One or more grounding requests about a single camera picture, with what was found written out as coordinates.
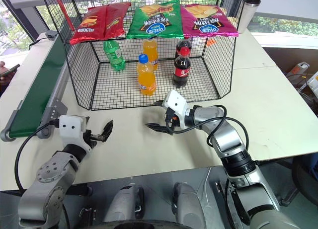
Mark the green soda bottle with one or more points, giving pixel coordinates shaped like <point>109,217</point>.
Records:
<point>114,55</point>

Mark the white travel mug black lid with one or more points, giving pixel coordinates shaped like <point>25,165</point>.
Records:
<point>248,15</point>

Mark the yellow box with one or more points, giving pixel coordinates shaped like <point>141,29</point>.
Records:
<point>313,83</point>

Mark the magenta chip bag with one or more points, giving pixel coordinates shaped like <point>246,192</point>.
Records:
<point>206,21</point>

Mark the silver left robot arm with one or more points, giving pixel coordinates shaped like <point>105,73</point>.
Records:
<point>49,174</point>

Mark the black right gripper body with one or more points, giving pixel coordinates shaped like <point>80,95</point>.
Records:
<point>175,121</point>

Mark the red chip bag burger print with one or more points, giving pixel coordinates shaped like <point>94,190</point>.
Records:
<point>88,27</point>

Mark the orange soda bottle blue cap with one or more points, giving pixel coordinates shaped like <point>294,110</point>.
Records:
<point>146,80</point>

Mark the cola bottle red cap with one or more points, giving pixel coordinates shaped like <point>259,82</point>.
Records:
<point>182,70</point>

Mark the person's bare hand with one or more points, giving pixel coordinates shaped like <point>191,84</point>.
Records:
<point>2,64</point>

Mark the green conveyor belt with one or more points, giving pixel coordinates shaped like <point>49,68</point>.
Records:
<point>37,90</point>

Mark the grey rounded robot leg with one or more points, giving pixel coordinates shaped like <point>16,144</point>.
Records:
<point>188,206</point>
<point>124,204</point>

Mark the small orange object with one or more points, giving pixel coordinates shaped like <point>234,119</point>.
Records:
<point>211,42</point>

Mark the black office chair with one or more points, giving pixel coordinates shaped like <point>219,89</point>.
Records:
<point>305,172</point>

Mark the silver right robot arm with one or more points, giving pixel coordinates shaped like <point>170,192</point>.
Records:
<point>223,134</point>

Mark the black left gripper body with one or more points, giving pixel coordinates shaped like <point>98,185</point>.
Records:
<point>90,142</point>

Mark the pale yellow snack pack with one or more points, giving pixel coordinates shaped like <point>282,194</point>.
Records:
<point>233,21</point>

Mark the green chip bag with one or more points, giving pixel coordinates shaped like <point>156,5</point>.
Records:
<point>154,22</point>

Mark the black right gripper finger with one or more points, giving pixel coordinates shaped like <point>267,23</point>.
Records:
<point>159,128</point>
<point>160,103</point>

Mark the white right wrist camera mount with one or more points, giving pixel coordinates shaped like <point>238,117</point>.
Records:
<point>175,101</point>

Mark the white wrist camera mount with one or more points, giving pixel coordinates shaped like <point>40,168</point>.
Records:
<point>70,126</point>
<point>175,101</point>

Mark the red strap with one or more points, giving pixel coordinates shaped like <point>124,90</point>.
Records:
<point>64,11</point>

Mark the black smartphone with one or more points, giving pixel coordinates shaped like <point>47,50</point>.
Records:
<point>11,69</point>

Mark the white orange device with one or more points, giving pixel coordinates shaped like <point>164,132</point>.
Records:
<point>298,70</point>

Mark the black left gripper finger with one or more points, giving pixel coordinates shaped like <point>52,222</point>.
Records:
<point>87,119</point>
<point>106,132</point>

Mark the red chip bag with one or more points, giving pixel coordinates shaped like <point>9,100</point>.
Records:
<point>115,20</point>

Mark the grey power adapter box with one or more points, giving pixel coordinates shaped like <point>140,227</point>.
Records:
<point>51,34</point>

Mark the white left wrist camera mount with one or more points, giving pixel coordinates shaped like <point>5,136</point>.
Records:
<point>70,126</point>

